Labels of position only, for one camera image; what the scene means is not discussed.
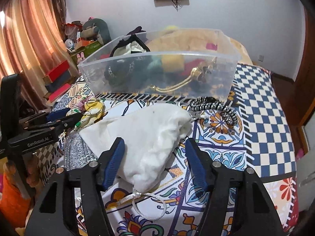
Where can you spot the patterned patchwork bedspread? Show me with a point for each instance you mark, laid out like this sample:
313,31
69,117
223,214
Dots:
261,140

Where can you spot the beige fleece blanket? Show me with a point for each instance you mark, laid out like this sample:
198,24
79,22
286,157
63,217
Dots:
197,40

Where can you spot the clear plastic storage box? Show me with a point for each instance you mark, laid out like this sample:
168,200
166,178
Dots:
185,62

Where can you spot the red flat box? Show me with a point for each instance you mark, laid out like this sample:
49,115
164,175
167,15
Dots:
56,72

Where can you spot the white fluffy drawstring pouch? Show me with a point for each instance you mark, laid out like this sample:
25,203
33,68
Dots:
150,135

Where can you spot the red velvet pouch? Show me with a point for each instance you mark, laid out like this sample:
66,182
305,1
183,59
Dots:
189,66

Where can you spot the grey plush toy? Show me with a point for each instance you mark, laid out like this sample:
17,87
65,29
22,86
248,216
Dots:
96,29

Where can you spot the grey knitted cloth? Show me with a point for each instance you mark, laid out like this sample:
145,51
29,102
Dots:
77,154

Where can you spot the orange pink curtain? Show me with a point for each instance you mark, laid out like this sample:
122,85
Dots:
32,43

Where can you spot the green cardboard box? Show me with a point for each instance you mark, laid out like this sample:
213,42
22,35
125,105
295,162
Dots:
88,50

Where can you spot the dark blue flat box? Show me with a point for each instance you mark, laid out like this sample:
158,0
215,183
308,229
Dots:
59,82

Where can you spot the pink plush bunny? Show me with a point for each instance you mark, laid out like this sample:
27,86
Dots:
80,57

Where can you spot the dark purple clothing pile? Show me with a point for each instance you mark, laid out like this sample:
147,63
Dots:
137,30

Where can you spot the yellow sponge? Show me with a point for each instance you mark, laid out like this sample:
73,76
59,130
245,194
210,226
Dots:
172,63

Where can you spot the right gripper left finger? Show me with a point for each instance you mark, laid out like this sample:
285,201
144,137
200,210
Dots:
54,212

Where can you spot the floral yellow scrunchie cloth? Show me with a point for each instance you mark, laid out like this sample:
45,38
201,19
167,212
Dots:
91,109

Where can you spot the black handled small bag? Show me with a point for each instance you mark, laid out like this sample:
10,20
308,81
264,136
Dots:
128,64

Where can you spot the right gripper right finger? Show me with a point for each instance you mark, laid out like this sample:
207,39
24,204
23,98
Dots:
254,212

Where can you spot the person's left hand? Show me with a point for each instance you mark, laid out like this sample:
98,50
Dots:
33,176

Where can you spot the gold shiny drawstring pouch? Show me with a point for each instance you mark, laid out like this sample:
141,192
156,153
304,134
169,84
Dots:
198,74

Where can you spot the green knitted cloth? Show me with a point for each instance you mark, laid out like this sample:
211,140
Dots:
154,66

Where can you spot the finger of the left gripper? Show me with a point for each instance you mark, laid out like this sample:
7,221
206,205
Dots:
43,118
65,123

